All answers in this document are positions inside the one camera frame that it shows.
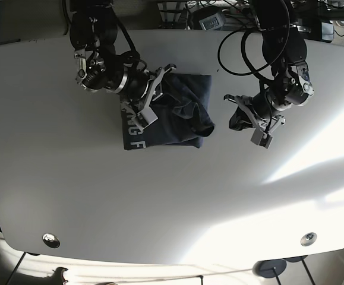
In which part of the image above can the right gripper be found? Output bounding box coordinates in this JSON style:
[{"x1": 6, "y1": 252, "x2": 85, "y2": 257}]
[{"x1": 121, "y1": 64, "x2": 176, "y2": 127}]

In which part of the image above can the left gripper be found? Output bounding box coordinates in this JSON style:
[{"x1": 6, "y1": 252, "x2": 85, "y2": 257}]
[{"x1": 223, "y1": 94, "x2": 285, "y2": 149}]

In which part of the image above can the navy blue T-shirt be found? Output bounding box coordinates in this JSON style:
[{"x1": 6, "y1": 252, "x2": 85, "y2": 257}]
[{"x1": 121, "y1": 73, "x2": 215, "y2": 151}]

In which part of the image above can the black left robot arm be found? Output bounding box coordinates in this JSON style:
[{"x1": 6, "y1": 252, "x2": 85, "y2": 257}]
[{"x1": 224, "y1": 1, "x2": 314, "y2": 148}]

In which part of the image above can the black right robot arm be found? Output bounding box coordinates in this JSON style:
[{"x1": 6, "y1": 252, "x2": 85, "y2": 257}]
[{"x1": 62, "y1": 1, "x2": 176, "y2": 130}]

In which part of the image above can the right black floor stand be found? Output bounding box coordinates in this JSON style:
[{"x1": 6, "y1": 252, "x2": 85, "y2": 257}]
[{"x1": 285, "y1": 255, "x2": 315, "y2": 285}]

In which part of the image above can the black floor stand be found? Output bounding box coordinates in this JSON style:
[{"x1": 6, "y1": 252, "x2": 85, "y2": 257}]
[
  {"x1": 285, "y1": 255, "x2": 315, "y2": 285},
  {"x1": 253, "y1": 259, "x2": 287, "y2": 285}
]

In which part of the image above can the left black floor stand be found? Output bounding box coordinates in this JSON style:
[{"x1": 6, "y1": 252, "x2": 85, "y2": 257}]
[{"x1": 253, "y1": 259, "x2": 287, "y2": 285}]

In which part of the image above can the white orange shoe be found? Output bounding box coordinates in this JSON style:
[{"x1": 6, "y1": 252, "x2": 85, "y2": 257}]
[{"x1": 52, "y1": 267, "x2": 69, "y2": 285}]

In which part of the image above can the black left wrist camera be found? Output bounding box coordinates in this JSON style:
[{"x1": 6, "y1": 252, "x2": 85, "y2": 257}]
[{"x1": 229, "y1": 107, "x2": 253, "y2": 131}]

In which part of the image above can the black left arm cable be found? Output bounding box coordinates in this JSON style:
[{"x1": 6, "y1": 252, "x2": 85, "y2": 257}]
[{"x1": 217, "y1": 0, "x2": 291, "y2": 81}]

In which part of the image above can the table cable grommet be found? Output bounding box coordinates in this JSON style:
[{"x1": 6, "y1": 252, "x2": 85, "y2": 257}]
[
  {"x1": 42, "y1": 233, "x2": 61, "y2": 249},
  {"x1": 300, "y1": 232, "x2": 317, "y2": 247}
]

